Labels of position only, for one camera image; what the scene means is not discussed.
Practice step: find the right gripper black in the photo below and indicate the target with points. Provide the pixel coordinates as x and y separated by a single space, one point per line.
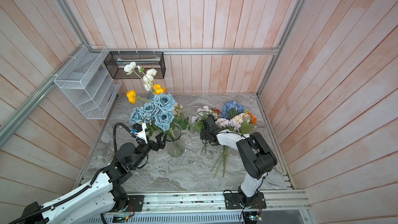
203 133

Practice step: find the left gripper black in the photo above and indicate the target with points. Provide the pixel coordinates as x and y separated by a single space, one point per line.
160 144

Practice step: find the clear grey glass vase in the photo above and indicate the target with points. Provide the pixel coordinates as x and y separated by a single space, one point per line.
174 142

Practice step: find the pink lilac mixed bouquet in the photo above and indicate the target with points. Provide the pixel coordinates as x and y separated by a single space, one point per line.
195 122

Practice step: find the teal blue rose bunch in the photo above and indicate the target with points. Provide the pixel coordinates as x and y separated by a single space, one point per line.
158 111

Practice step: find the yellow orange flower stem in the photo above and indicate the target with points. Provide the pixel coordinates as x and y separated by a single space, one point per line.
133 97

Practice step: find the white flower stem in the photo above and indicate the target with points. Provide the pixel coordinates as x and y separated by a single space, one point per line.
147 76

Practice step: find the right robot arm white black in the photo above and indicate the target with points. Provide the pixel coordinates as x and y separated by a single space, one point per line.
256 155

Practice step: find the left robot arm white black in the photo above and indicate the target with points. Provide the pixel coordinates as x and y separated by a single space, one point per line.
104 192

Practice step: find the blue purple glass vase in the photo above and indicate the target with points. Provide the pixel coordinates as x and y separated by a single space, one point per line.
150 95

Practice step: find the blue hydrangea stem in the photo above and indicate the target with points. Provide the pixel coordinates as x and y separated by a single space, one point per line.
232 109

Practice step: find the pink hydrangea bouquet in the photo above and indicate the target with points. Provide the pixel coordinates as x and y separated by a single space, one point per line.
239 124

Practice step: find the electronics board with leds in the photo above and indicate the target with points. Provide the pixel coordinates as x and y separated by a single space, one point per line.
251 217

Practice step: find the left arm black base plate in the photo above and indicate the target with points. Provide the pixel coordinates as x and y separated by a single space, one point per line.
134 203

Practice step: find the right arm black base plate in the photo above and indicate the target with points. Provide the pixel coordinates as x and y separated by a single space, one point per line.
240 201

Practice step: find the horizontal aluminium frame bar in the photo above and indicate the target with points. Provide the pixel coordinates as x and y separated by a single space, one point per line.
202 51

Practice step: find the black mesh wall basket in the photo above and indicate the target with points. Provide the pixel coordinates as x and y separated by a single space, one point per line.
117 60

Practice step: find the white wire shelf rack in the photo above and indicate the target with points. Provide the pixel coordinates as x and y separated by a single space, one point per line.
87 84

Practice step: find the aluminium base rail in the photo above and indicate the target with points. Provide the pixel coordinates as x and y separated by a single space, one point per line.
205 207

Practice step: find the left aluminium frame bar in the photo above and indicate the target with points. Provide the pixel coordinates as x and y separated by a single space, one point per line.
15 121

